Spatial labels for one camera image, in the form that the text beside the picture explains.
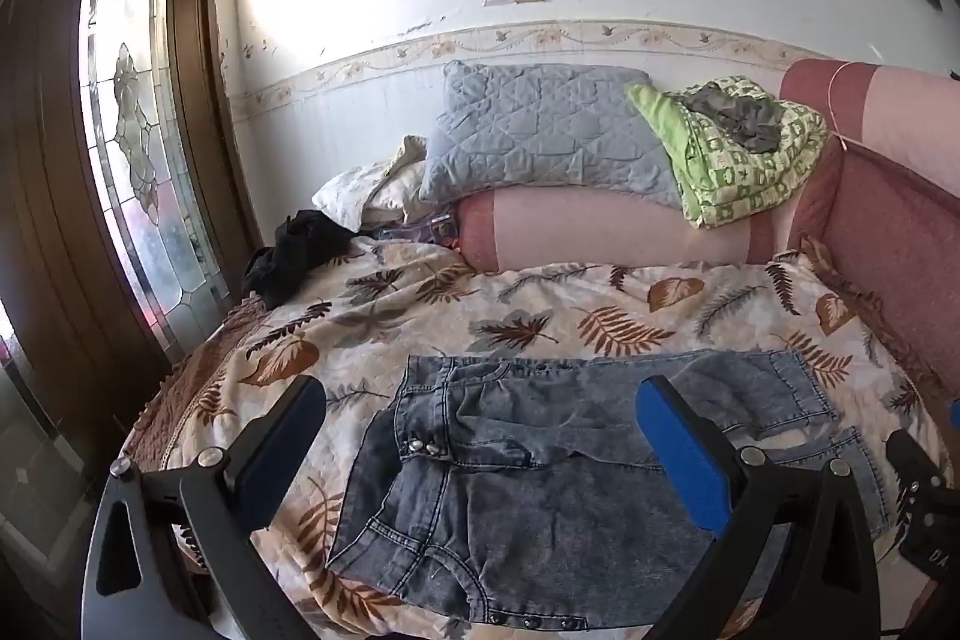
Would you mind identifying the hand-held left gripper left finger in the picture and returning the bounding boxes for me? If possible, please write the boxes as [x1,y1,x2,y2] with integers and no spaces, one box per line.
[81,374,328,640]

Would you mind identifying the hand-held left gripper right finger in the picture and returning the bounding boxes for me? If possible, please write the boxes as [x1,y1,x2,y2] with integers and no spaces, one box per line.
[634,374,883,640]

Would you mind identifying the grey-blue denim pants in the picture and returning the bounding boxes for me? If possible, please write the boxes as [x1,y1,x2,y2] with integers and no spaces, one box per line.
[326,349,893,633]

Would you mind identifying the black crumpled cloth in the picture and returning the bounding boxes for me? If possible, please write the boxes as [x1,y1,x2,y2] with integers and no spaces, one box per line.
[241,209,370,311]

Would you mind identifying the pink sofa backrest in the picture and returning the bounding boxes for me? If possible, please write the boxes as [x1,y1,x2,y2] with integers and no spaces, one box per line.
[778,59,960,405]

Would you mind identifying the leaf-print bedspread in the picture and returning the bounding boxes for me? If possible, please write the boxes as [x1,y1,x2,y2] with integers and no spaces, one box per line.
[120,233,955,640]

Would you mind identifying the pink bolster cushion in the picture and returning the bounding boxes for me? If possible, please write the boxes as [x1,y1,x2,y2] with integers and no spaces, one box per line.
[454,188,797,275]

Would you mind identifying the purple plastic packet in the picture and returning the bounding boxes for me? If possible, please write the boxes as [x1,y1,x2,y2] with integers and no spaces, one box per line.
[375,214,460,249]

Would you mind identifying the cream crumpled cloth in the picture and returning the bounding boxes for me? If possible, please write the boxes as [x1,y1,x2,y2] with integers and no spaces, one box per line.
[311,135,428,234]

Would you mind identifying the green patterned blanket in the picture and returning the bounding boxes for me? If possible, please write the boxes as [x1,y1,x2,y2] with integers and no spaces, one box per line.
[626,76,830,230]

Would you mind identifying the crumpled grey cloth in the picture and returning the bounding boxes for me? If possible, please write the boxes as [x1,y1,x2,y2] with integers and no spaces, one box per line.
[679,85,785,154]

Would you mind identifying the wooden stained-glass door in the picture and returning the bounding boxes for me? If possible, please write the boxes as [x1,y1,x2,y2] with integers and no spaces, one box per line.
[0,0,262,611]

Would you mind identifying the grey quilted pillow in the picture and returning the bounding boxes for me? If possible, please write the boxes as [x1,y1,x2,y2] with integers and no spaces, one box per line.
[418,59,687,214]

